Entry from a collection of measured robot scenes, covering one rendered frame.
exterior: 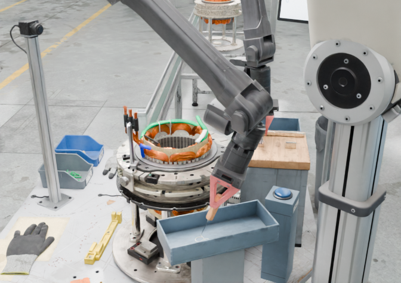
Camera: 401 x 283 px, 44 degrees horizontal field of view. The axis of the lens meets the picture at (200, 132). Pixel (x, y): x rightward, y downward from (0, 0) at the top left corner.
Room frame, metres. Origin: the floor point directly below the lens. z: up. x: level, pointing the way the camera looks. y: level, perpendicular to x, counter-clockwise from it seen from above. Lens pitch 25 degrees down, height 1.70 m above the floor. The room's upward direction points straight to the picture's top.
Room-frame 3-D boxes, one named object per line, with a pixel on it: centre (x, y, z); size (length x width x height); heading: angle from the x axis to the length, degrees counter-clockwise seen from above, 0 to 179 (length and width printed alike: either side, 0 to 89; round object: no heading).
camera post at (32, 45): (1.44, 0.50, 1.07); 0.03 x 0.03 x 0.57; 60
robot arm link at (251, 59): (1.35, -0.13, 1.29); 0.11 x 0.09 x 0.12; 48
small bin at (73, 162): (1.59, 0.49, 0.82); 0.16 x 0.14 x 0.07; 85
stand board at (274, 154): (1.29, -0.21, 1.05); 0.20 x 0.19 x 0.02; 173
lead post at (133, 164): (1.11, 0.17, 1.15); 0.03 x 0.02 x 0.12; 169
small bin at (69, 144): (1.75, 0.47, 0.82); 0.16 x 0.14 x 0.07; 87
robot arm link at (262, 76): (1.33, -0.16, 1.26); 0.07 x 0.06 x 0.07; 48
